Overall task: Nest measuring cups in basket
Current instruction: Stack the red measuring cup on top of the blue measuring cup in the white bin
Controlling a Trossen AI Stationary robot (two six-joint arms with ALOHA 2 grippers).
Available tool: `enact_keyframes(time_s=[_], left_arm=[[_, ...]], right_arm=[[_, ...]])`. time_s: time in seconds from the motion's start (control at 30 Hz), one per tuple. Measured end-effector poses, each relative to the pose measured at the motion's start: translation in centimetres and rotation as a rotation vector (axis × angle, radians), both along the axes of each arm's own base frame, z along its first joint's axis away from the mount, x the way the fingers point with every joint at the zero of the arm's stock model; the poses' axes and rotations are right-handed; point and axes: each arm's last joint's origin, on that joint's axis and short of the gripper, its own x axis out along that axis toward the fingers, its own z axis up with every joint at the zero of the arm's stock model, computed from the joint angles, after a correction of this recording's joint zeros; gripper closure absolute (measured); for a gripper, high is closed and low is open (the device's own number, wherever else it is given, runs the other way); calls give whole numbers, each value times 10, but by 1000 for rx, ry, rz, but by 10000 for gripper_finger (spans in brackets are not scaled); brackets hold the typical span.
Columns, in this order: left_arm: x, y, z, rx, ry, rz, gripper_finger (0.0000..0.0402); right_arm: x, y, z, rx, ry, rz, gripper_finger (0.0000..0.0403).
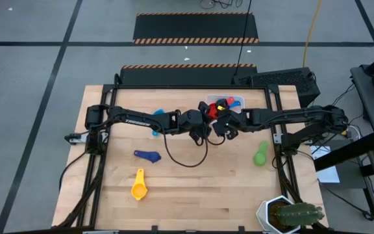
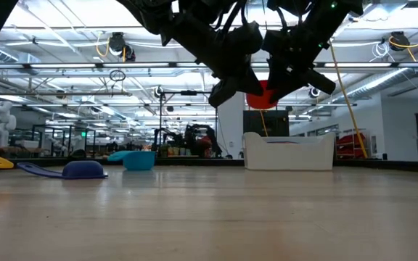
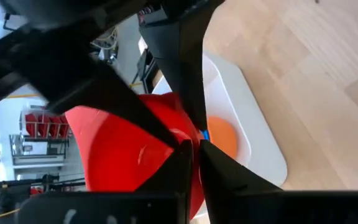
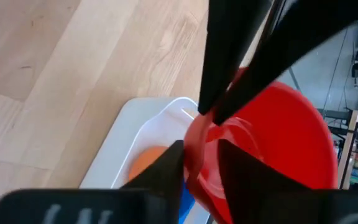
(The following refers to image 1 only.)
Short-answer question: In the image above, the red measuring cup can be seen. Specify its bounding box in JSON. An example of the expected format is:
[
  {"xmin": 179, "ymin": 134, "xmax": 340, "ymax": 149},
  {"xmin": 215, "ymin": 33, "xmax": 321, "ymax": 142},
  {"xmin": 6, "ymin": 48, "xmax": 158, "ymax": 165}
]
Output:
[{"xmin": 207, "ymin": 96, "xmax": 236, "ymax": 120}]

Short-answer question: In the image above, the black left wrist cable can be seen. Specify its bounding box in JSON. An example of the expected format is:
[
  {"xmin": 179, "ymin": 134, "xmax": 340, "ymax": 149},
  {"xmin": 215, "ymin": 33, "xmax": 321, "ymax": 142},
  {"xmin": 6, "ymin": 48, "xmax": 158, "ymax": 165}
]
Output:
[{"xmin": 163, "ymin": 128, "xmax": 209, "ymax": 168}]

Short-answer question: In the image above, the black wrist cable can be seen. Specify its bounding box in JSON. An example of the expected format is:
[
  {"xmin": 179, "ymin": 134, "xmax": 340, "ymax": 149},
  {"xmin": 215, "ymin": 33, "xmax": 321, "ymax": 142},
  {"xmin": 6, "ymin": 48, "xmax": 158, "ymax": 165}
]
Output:
[
  {"xmin": 163, "ymin": 128, "xmax": 209, "ymax": 168},
  {"xmin": 206, "ymin": 135, "xmax": 227, "ymax": 146}
]

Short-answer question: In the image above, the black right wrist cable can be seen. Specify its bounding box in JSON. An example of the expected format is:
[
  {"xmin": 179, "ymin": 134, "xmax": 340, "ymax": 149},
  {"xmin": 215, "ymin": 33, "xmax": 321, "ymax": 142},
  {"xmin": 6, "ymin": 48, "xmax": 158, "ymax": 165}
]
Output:
[{"xmin": 206, "ymin": 135, "xmax": 227, "ymax": 146}]

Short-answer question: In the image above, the straight black floor cable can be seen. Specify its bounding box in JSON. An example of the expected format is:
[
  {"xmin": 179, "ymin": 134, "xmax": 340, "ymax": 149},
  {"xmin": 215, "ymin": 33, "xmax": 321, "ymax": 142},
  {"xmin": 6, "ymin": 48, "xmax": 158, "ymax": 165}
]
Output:
[{"xmin": 233, "ymin": 0, "xmax": 253, "ymax": 77}]

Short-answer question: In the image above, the white paper sheet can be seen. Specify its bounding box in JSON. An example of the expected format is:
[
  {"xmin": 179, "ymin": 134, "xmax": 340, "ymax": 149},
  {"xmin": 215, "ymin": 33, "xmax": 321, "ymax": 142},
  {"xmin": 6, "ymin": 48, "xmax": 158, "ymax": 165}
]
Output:
[{"xmin": 310, "ymin": 145, "xmax": 341, "ymax": 184}]

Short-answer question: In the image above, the long black floor cable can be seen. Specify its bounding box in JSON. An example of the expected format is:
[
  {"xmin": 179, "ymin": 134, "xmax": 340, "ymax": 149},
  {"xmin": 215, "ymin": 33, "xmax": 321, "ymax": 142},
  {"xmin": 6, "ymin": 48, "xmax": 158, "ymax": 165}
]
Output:
[{"xmin": 318, "ymin": 181, "xmax": 374, "ymax": 230}]

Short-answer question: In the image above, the coiled black cable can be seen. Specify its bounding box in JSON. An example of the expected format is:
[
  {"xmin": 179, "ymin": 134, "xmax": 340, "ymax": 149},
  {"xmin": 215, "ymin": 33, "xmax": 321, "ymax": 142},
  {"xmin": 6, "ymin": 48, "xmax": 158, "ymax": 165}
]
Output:
[{"xmin": 199, "ymin": 0, "xmax": 243, "ymax": 10}]

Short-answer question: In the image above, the black aluminium table frame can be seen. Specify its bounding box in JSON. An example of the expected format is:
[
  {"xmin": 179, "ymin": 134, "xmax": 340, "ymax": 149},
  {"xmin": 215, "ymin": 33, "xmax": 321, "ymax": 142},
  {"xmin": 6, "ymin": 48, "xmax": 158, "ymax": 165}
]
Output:
[{"xmin": 52, "ymin": 73, "xmax": 308, "ymax": 234}]

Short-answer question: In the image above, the black hazard-striped floor ramp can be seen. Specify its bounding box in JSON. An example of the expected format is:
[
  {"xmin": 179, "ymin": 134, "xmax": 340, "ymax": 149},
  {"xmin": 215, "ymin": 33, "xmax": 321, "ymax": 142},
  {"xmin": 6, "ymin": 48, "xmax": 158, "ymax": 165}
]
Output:
[
  {"xmin": 132, "ymin": 12, "xmax": 260, "ymax": 46},
  {"xmin": 119, "ymin": 63, "xmax": 258, "ymax": 87}
]

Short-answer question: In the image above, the light blue measuring cup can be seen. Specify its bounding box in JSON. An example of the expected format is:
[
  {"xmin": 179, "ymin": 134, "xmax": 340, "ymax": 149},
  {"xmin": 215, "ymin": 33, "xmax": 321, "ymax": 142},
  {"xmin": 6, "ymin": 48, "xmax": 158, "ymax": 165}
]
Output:
[{"xmin": 152, "ymin": 109, "xmax": 166, "ymax": 137}]

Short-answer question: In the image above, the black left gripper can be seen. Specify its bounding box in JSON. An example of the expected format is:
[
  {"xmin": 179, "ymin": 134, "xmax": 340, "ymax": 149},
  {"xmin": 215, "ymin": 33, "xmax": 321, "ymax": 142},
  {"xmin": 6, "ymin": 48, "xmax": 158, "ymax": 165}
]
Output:
[{"xmin": 179, "ymin": 101, "xmax": 216, "ymax": 147}]

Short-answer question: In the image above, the yellow measuring cup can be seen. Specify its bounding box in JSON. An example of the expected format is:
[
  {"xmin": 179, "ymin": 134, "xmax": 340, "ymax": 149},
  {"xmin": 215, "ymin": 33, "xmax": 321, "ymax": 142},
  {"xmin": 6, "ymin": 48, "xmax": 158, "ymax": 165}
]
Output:
[{"xmin": 131, "ymin": 168, "xmax": 149, "ymax": 202}]

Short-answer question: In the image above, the white plastic basket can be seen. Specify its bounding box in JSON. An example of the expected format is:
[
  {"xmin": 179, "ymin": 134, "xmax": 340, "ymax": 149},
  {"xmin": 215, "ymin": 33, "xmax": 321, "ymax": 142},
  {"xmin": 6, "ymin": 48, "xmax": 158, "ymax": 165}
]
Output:
[{"xmin": 205, "ymin": 94, "xmax": 245, "ymax": 114}]

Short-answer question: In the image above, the white hexagonal planter pot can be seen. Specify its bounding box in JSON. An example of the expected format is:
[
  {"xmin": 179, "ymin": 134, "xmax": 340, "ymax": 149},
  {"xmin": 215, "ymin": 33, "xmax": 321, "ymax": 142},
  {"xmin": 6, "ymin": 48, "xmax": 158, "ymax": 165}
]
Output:
[{"xmin": 255, "ymin": 194, "xmax": 301, "ymax": 234}]

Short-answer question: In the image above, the black perforated computer case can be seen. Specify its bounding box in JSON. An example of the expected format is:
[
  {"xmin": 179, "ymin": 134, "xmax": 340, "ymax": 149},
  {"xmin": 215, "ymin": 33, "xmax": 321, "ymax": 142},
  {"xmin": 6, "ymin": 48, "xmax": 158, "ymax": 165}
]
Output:
[{"xmin": 232, "ymin": 67, "xmax": 321, "ymax": 111}]

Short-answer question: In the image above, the green measuring cup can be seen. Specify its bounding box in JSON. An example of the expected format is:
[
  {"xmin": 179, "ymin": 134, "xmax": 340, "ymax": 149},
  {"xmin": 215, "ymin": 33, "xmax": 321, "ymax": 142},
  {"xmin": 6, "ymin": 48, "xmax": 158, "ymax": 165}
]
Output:
[{"xmin": 253, "ymin": 140, "xmax": 271, "ymax": 168}]

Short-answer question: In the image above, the navy measuring cup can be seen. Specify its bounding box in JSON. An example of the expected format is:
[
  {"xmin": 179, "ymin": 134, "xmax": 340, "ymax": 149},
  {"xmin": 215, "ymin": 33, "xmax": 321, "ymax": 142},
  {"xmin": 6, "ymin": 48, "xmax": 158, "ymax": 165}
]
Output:
[{"xmin": 133, "ymin": 149, "xmax": 162, "ymax": 164}]

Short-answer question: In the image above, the black stand beam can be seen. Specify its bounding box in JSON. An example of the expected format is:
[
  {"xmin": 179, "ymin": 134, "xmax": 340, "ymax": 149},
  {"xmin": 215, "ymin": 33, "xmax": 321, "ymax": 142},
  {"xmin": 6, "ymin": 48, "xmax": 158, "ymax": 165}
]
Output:
[{"xmin": 313, "ymin": 132, "xmax": 374, "ymax": 172}]

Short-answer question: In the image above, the yellow floor cable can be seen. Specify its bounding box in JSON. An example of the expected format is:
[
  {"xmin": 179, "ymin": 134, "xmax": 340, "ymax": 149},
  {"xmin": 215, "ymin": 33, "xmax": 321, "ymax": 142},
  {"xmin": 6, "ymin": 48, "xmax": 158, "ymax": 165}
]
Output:
[{"xmin": 303, "ymin": 0, "xmax": 323, "ymax": 68}]

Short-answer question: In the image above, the green cactus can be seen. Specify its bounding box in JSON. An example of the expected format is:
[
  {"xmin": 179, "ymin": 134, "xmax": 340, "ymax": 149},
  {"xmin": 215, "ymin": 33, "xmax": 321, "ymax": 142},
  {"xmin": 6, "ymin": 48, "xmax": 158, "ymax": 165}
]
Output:
[{"xmin": 273, "ymin": 201, "xmax": 325, "ymax": 227}]

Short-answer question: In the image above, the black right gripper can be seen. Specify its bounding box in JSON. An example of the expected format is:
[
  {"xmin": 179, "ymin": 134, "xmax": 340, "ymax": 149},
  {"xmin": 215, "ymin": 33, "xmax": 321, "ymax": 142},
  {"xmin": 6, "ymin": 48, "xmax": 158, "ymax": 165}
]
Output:
[{"xmin": 213, "ymin": 99, "xmax": 251, "ymax": 140}]

